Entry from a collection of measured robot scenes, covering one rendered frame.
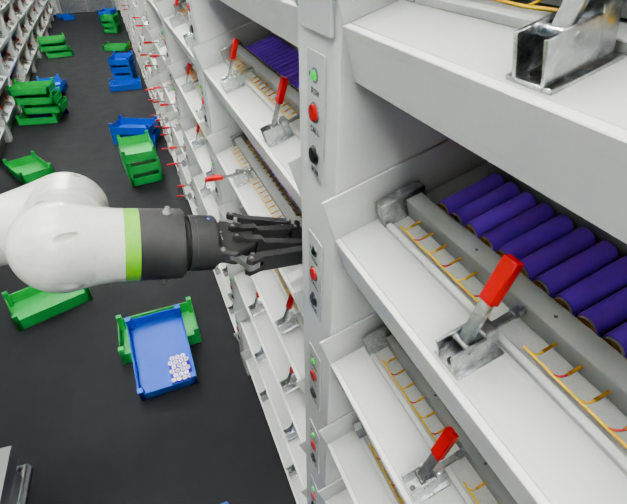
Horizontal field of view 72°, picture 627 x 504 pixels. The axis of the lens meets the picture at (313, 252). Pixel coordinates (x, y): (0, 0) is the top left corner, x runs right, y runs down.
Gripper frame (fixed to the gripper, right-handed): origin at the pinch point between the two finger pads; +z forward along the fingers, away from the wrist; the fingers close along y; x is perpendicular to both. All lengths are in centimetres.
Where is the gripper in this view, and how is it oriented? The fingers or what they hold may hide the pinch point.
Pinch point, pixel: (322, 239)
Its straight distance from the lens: 66.3
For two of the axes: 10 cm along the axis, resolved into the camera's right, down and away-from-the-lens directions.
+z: 9.0, -0.4, 4.3
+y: 3.7, 5.6, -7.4
